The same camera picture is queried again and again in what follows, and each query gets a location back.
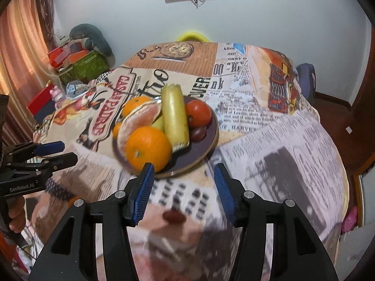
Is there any large orange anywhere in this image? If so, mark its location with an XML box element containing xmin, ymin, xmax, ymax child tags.
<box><xmin>121</xmin><ymin>96</ymin><xmax>153</xmax><ymax>118</ymax></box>
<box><xmin>125</xmin><ymin>126</ymin><xmax>172</xmax><ymax>174</ymax></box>

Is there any red tomato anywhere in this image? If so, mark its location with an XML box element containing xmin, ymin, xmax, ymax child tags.
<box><xmin>185</xmin><ymin>100</ymin><xmax>212</xmax><ymax>128</ymax></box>

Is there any person's left hand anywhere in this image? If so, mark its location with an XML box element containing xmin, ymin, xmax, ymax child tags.
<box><xmin>8</xmin><ymin>196</ymin><xmax>27</xmax><ymax>234</ymax></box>

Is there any brown wooden door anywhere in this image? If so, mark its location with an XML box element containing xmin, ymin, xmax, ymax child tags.
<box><xmin>349</xmin><ymin>88</ymin><xmax>375</xmax><ymax>176</ymax></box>

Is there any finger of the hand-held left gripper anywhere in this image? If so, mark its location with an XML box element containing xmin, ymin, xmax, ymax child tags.
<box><xmin>6</xmin><ymin>152</ymin><xmax>79</xmax><ymax>180</ymax></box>
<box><xmin>6</xmin><ymin>140</ymin><xmax>66</xmax><ymax>165</ymax></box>

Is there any printed newspaper tablecloth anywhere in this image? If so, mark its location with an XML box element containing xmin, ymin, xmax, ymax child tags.
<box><xmin>31</xmin><ymin>41</ymin><xmax>350</xmax><ymax>281</ymax></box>

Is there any yellow chair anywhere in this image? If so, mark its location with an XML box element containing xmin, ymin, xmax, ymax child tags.
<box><xmin>179</xmin><ymin>29</ymin><xmax>210</xmax><ymax>43</ymax></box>

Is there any pink toy figure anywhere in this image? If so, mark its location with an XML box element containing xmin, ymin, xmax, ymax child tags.
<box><xmin>50</xmin><ymin>85</ymin><xmax>65</xmax><ymax>109</ymax></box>

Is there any large corn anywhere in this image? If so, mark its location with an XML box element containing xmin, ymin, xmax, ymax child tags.
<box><xmin>161</xmin><ymin>83</ymin><xmax>190</xmax><ymax>153</ymax></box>

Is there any red jujube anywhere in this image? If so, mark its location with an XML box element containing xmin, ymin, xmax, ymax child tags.
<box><xmin>162</xmin><ymin>211</ymin><xmax>187</xmax><ymax>224</ymax></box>
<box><xmin>189</xmin><ymin>126</ymin><xmax>207</xmax><ymax>141</ymax></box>

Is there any orange box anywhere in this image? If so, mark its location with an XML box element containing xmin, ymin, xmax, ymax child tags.
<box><xmin>48</xmin><ymin>42</ymin><xmax>88</xmax><ymax>68</ymax></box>

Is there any orange curtain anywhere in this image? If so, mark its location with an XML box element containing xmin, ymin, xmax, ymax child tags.
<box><xmin>0</xmin><ymin>0</ymin><xmax>62</xmax><ymax>141</ymax></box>

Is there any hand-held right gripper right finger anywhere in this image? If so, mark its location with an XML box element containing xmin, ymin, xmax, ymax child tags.
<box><xmin>213</xmin><ymin>162</ymin><xmax>340</xmax><ymax>281</ymax></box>

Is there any silver dotted bag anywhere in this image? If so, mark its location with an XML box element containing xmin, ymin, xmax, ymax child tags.
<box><xmin>66</xmin><ymin>80</ymin><xmax>94</xmax><ymax>98</ymax></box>

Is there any green patterned box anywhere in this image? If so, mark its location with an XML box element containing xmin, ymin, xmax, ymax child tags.
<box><xmin>59</xmin><ymin>51</ymin><xmax>113</xmax><ymax>85</ymax></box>

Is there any pink slipper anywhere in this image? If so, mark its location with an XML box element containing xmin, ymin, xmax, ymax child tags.
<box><xmin>341</xmin><ymin>206</ymin><xmax>358</xmax><ymax>234</ymax></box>

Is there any peeled pomelo segment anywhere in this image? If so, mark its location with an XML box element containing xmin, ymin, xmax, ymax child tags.
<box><xmin>117</xmin><ymin>100</ymin><xmax>162</xmax><ymax>153</ymax></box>

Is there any grey neck pillow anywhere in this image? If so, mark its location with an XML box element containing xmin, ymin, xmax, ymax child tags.
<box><xmin>69</xmin><ymin>23</ymin><xmax>115</xmax><ymax>57</ymax></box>

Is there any red box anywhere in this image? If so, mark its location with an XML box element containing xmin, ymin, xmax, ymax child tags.
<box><xmin>28</xmin><ymin>86</ymin><xmax>59</xmax><ymax>123</ymax></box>

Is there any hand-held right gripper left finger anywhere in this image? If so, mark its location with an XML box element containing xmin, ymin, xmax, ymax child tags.
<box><xmin>28</xmin><ymin>162</ymin><xmax>156</xmax><ymax>281</ymax></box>

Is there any purple plate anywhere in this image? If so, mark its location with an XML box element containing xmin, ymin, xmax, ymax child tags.
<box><xmin>112</xmin><ymin>95</ymin><xmax>220</xmax><ymax>179</ymax></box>

